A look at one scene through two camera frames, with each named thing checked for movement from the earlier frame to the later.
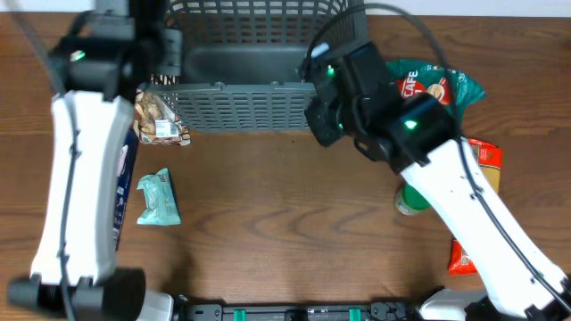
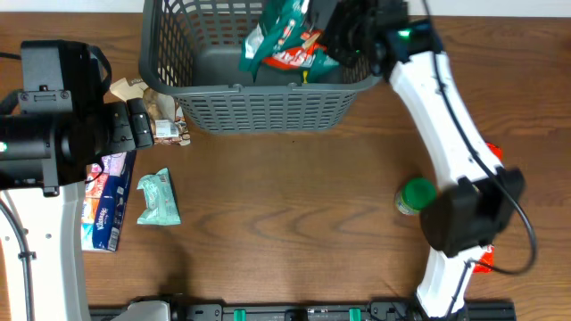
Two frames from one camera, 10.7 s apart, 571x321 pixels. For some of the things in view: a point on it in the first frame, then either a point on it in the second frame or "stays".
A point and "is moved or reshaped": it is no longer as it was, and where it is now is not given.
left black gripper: (157, 41) → (118, 129)
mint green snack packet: (162, 208) stays
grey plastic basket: (243, 61) stays
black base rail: (194, 310) stays
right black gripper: (322, 119) → (350, 34)
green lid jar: (409, 201) stays
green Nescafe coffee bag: (452, 87) is moved or reshaped
